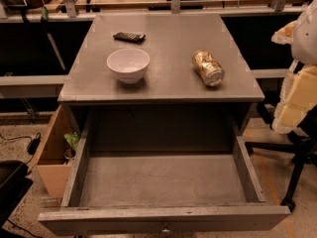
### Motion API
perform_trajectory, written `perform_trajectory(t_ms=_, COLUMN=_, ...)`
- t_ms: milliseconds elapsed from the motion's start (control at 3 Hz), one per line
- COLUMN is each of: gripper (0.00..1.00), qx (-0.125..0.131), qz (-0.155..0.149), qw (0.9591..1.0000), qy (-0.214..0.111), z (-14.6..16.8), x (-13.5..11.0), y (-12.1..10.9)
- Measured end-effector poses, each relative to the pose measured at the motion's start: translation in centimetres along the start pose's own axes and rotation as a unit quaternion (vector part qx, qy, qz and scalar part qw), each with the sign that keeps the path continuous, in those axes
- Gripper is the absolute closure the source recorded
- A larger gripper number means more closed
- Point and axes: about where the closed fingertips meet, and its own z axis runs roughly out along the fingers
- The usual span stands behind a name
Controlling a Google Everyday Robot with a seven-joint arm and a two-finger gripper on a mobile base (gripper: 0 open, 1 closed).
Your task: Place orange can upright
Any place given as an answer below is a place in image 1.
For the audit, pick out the black office chair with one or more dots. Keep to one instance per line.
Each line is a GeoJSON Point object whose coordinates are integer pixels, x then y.
{"type": "Point", "coordinates": [304, 149]}

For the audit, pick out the green bag in box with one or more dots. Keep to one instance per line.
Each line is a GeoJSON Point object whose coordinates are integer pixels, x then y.
{"type": "Point", "coordinates": [72, 139]}

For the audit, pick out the orange soda can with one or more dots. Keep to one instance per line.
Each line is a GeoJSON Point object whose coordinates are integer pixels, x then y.
{"type": "Point", "coordinates": [208, 68]}

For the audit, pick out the black power adapter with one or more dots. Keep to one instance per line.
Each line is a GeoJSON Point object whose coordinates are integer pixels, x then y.
{"type": "Point", "coordinates": [32, 147]}

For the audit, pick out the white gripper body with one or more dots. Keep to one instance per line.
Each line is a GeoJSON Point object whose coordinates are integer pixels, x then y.
{"type": "Point", "coordinates": [306, 39]}

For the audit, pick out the open grey drawer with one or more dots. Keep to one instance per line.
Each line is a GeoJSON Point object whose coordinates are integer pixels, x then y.
{"type": "Point", "coordinates": [137, 172]}

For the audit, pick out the grey cabinet with top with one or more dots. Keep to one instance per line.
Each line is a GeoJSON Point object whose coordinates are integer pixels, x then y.
{"type": "Point", "coordinates": [170, 109]}

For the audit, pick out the black bin at left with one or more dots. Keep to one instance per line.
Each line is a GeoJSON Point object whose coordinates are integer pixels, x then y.
{"type": "Point", "coordinates": [13, 186]}

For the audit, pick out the white ceramic bowl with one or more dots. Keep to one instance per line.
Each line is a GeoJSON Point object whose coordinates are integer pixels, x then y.
{"type": "Point", "coordinates": [129, 65]}

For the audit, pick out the wooden box on floor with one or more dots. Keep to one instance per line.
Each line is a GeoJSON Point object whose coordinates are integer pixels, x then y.
{"type": "Point", "coordinates": [55, 155]}

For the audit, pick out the dark snack bar packet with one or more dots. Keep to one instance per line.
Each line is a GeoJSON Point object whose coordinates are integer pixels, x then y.
{"type": "Point", "coordinates": [129, 37]}

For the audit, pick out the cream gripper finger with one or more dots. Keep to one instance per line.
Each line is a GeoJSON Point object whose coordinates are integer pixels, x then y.
{"type": "Point", "coordinates": [297, 97]}
{"type": "Point", "coordinates": [284, 36]}

